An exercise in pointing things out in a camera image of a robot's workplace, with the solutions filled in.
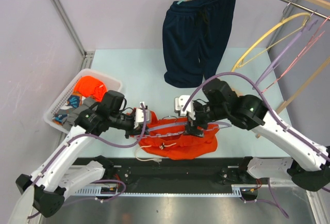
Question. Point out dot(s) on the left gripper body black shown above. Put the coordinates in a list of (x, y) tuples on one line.
[(122, 121)]

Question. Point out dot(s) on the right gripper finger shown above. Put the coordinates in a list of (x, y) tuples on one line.
[(199, 133), (188, 130)]

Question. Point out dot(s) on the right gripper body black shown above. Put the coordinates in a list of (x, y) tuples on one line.
[(205, 113)]

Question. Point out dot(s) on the purple notched hanger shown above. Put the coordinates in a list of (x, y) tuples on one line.
[(177, 124)]

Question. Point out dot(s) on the orange shorts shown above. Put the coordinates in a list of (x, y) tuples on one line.
[(179, 147)]

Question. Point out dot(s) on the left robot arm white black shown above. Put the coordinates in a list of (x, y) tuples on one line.
[(50, 184)]

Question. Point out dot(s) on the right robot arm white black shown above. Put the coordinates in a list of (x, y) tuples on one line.
[(307, 165)]

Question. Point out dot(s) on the navy blue shorts hanging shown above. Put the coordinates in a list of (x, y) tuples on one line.
[(195, 35)]

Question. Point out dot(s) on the pink hanger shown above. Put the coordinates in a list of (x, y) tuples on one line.
[(306, 48)]

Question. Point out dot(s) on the white laundry basket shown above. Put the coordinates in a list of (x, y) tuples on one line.
[(110, 82)]

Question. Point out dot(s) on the grey garment in basket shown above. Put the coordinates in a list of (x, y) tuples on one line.
[(69, 121)]

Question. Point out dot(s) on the blue patterned garment in basket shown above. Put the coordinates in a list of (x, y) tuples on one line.
[(73, 102)]

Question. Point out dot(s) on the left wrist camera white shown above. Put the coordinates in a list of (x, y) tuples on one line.
[(142, 116)]

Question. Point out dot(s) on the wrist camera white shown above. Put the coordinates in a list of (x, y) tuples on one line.
[(183, 106), (142, 116)]

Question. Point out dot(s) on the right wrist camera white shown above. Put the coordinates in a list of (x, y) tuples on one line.
[(183, 106)]

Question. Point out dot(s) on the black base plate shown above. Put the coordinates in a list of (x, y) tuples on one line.
[(201, 176)]

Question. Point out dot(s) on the white cable duct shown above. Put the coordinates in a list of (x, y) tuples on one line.
[(235, 191)]

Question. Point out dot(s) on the aluminium frame post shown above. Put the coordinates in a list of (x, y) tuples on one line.
[(69, 26)]

